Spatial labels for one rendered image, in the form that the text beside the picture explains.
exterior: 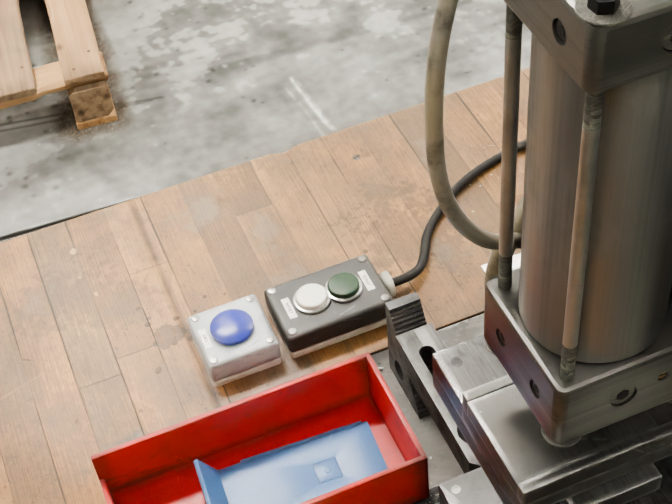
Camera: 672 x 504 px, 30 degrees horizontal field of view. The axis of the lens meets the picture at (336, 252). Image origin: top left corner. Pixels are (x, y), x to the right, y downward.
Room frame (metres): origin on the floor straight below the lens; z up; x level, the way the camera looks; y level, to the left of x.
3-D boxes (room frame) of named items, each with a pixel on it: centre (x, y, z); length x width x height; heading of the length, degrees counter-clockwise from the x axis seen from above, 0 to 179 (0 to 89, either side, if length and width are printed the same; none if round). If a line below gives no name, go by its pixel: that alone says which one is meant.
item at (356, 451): (0.58, 0.06, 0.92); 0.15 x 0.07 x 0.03; 104
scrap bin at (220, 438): (0.58, 0.08, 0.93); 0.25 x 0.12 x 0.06; 108
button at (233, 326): (0.74, 0.10, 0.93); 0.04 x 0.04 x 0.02
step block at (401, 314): (0.67, -0.06, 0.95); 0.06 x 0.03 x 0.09; 18
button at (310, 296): (0.76, 0.03, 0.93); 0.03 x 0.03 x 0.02
